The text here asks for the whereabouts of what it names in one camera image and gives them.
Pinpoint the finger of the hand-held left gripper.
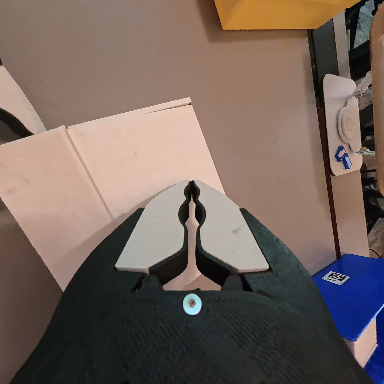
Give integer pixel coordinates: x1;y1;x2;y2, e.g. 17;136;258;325
0;58;47;140

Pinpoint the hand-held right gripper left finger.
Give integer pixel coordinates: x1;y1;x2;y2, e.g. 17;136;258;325
115;179;193;285

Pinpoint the large yellow plastic bin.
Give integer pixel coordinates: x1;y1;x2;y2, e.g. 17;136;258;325
214;0;362;30

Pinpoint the white round mount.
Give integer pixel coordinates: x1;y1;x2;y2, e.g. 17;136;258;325
337;95;362;148

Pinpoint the white cardboard box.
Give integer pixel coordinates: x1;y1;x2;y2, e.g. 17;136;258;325
0;97;226;291

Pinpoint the white mounting plate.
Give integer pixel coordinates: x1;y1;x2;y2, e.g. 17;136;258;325
322;73;363;176

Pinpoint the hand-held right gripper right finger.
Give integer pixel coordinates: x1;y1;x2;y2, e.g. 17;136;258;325
192;179;270;285

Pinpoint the large blue plastic bin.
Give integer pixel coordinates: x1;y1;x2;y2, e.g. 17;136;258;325
311;253;384;384

